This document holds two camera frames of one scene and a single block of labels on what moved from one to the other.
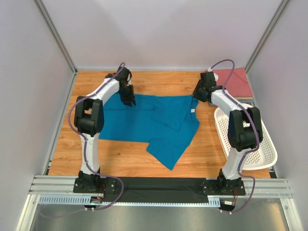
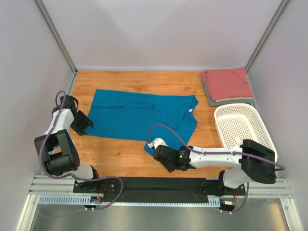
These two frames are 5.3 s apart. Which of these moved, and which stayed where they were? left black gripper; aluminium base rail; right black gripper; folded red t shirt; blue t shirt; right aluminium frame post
Moved: left black gripper; right black gripper
Stayed: blue t shirt; aluminium base rail; right aluminium frame post; folded red t shirt
